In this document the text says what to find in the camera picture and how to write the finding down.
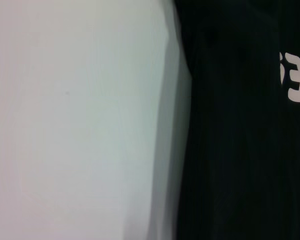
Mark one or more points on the black shirt with FREE! print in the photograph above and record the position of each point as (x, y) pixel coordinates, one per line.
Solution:
(240, 125)

